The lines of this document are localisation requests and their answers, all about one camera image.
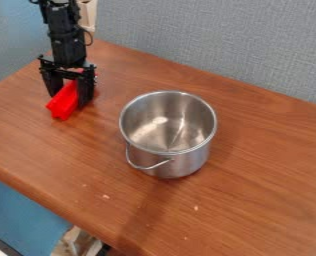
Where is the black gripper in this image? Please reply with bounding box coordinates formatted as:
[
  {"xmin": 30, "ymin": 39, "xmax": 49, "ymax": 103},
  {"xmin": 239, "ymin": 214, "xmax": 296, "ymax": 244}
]
[{"xmin": 37, "ymin": 29, "xmax": 96, "ymax": 108}]

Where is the red plastic block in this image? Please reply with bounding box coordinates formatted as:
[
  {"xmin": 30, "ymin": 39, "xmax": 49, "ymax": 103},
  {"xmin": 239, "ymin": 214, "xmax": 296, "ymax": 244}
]
[{"xmin": 45, "ymin": 80, "xmax": 77, "ymax": 120}]

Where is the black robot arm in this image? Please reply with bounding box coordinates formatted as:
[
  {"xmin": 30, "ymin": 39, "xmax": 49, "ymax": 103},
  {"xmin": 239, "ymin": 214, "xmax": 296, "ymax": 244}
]
[{"xmin": 28, "ymin": 0, "xmax": 96, "ymax": 108}]

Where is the wooden shelf unit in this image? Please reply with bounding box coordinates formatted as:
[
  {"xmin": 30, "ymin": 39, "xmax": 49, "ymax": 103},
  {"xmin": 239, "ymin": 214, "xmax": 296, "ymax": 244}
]
[{"xmin": 76, "ymin": 0, "xmax": 97, "ymax": 32}]

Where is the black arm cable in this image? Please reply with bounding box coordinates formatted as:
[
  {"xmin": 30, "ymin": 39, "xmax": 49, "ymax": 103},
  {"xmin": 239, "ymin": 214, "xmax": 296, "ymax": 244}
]
[{"xmin": 77, "ymin": 24, "xmax": 95, "ymax": 48}]

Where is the metal pot with handle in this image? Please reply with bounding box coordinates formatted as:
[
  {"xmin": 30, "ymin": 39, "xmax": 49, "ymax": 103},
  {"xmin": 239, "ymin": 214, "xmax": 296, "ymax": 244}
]
[{"xmin": 119, "ymin": 90, "xmax": 218, "ymax": 179}]

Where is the wooden table leg frame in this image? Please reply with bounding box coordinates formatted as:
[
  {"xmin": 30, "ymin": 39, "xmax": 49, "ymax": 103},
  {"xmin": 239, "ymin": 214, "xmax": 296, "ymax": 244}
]
[{"xmin": 49, "ymin": 226, "xmax": 103, "ymax": 256}]

